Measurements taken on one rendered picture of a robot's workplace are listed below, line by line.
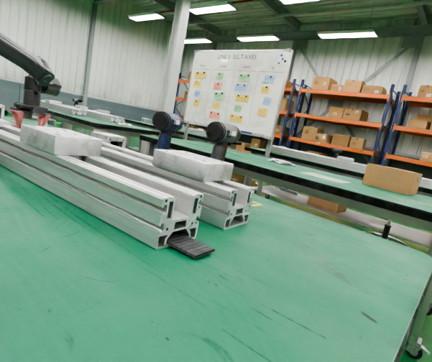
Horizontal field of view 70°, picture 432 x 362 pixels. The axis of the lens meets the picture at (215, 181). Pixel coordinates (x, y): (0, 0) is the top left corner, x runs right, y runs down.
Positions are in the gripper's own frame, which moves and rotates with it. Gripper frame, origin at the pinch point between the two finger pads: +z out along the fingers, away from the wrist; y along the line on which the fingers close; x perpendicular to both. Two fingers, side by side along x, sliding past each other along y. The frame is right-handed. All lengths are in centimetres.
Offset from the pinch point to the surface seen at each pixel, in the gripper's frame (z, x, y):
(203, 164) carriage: -6, -91, -7
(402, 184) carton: 0, -119, 176
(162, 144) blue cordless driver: -5, -59, 14
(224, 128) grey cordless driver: -14, -80, 15
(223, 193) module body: -2, -97, -6
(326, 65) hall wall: -286, 241, 1060
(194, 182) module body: -2, -90, -6
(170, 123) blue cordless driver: -13, -61, 14
